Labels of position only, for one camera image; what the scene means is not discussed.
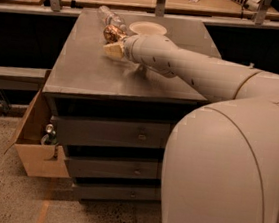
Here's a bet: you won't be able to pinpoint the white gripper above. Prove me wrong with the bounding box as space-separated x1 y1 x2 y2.
103 35 139 63

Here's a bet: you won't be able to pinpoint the orange soda can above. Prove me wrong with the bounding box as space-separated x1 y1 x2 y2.
103 25 127 43

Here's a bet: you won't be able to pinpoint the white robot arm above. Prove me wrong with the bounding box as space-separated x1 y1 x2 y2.
104 34 279 223

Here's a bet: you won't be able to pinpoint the clear plastic water bottle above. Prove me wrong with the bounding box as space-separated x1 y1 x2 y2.
97 6 127 31

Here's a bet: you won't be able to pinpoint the white bowl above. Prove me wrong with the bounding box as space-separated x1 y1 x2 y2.
129 21 167 36

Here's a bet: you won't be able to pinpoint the grey drawer cabinet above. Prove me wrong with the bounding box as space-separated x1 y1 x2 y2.
30 3 226 215

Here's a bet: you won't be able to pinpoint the top grey drawer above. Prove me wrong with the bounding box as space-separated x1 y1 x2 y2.
52 116 171 149

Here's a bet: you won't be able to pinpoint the grey drawer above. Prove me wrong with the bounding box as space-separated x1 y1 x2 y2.
52 116 171 149
65 157 162 180
72 183 161 201

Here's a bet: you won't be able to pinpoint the cans in cardboard box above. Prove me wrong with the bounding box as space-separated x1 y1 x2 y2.
40 123 58 145

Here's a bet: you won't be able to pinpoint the middle grey drawer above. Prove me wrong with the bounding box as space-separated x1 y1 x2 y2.
65 157 162 180

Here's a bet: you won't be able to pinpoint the cardboard box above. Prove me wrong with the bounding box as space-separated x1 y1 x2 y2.
2 65 82 182

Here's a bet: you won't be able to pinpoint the bottom grey drawer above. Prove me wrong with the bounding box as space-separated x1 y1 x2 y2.
72 183 161 201

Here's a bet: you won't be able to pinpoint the grey metal rail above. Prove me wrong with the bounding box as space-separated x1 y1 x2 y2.
0 66 50 92

